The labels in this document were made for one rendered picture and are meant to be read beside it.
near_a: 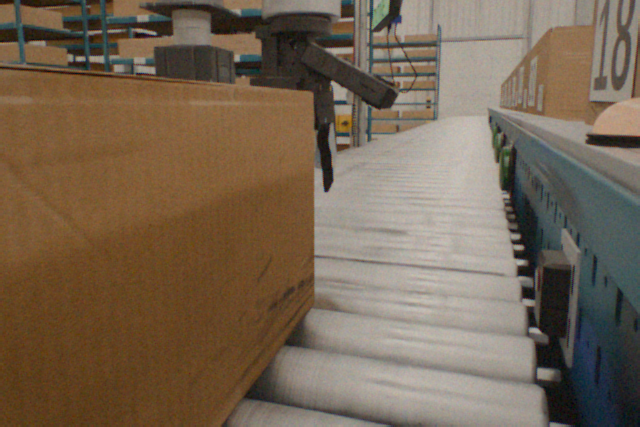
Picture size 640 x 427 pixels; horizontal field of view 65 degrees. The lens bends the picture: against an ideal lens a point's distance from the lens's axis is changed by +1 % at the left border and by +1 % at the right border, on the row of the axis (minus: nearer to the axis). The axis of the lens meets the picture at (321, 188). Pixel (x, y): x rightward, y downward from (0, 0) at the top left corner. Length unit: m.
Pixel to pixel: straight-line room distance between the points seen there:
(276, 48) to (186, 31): 0.96
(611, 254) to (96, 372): 0.18
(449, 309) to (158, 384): 0.27
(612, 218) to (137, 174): 0.17
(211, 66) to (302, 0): 0.93
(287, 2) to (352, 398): 0.40
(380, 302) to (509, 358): 0.12
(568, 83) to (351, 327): 0.76
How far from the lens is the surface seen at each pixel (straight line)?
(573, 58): 1.05
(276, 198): 0.31
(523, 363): 0.38
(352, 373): 0.33
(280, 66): 0.60
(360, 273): 0.51
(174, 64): 1.52
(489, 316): 0.43
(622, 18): 0.51
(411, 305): 0.44
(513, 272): 0.56
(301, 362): 0.34
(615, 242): 0.21
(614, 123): 0.28
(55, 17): 3.45
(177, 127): 0.21
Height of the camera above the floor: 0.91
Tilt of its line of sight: 9 degrees down
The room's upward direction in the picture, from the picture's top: straight up
